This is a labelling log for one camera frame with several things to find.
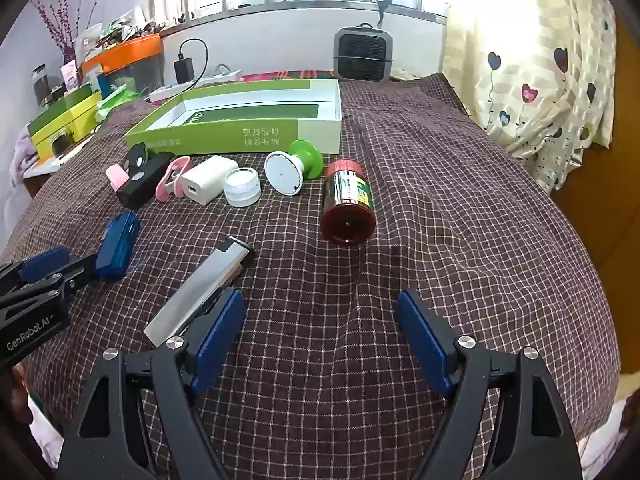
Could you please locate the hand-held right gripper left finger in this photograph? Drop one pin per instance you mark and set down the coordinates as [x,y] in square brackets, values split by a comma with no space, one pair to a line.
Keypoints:
[220,340]

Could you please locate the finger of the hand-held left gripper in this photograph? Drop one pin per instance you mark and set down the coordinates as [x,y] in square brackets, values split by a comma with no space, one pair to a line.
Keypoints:
[45,264]
[80,270]

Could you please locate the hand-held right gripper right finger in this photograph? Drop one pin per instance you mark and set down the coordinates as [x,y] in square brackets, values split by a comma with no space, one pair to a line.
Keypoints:
[425,340]

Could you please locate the silver rectangular metal case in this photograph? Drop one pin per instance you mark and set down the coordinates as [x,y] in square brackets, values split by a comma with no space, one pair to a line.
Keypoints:
[195,292]

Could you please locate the pink block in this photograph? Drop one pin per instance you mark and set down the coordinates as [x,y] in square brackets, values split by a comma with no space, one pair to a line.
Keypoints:
[116,175]

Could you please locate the black textured device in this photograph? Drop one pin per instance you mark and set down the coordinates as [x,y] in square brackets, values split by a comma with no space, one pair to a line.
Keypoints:
[145,185]

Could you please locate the pink clip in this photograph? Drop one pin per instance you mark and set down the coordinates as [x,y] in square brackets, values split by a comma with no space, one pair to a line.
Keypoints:
[170,182]

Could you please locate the white charger plug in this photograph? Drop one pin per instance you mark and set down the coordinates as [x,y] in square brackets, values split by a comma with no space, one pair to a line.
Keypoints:
[205,180]

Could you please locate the brown bottle with red cap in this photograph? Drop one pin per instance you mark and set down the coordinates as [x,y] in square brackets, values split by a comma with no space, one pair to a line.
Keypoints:
[347,200]

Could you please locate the white and green spool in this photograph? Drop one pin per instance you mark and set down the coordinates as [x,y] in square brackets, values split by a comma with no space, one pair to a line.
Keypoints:
[285,172]

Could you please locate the brown checkered blanket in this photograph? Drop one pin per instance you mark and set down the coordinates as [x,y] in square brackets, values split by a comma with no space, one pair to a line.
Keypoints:
[350,300]

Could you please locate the white side table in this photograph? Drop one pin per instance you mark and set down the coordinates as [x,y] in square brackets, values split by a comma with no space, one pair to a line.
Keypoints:
[42,167]

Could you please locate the pale pink cloth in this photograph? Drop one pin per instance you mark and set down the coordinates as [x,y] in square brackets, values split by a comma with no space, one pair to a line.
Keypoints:
[22,155]

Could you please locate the small black object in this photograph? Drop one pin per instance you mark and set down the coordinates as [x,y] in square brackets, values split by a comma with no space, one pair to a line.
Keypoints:
[60,144]

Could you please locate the yellow green cardboard box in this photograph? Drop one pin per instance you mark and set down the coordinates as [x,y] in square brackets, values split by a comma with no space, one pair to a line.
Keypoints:
[75,120]

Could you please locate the dark green cardboard box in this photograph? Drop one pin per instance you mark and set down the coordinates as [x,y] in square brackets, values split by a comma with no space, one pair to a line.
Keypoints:
[57,107]

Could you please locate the green tissue packet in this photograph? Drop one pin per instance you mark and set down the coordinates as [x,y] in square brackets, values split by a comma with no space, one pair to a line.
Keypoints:
[117,102]

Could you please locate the dark glass jar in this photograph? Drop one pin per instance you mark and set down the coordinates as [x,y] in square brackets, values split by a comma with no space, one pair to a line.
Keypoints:
[40,85]

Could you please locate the blue box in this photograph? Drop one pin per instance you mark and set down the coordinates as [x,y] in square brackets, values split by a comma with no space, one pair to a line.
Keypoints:
[102,85]

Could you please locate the pink label box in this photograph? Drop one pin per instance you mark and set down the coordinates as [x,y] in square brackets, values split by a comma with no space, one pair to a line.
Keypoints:
[70,76]

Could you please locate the white power strip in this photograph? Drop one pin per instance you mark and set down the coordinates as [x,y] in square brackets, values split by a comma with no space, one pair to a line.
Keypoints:
[167,91]

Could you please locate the storage bin with orange lid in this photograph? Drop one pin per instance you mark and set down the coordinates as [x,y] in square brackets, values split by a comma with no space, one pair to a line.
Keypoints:
[130,60]

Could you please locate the black power adapter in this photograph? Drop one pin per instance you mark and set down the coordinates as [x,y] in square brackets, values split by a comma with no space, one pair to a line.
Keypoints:
[183,71]

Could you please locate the purple flower branches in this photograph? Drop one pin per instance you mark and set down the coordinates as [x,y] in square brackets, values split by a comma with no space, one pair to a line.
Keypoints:
[62,22]

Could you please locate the pile of packets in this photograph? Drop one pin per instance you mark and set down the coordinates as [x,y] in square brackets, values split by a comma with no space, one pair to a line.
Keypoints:
[117,30]

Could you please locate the colourful plaid sheet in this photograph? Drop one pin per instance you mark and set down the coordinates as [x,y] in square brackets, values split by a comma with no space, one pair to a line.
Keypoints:
[280,75]

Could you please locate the brown wooden panel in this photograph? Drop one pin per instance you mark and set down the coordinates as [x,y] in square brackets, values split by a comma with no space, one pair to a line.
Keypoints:
[622,135]

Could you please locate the grey fan heater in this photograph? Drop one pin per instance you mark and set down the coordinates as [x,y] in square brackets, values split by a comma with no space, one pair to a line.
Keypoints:
[362,55]

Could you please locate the heart print curtain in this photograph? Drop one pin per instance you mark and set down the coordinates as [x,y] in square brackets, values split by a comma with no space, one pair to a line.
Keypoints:
[540,60]

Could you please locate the black hook on windowsill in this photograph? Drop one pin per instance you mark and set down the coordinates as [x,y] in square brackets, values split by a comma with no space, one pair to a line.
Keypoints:
[385,7]

